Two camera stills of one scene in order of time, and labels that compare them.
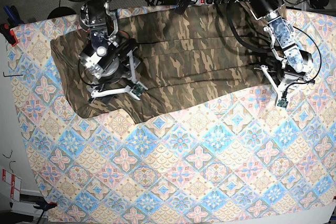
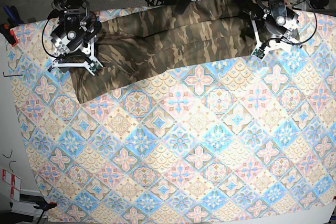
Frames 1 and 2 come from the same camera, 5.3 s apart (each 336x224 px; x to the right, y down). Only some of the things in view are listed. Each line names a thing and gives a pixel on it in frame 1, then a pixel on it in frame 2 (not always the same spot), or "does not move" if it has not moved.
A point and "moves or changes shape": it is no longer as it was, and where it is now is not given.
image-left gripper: [135, 88] -> [93, 64]
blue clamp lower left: [45, 206] does not move
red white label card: [15, 182] does not move
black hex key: [11, 75] does not move
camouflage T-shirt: [185, 53] moves or changes shape
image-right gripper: [281, 82] -> [262, 46]
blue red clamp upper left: [13, 19] does not move
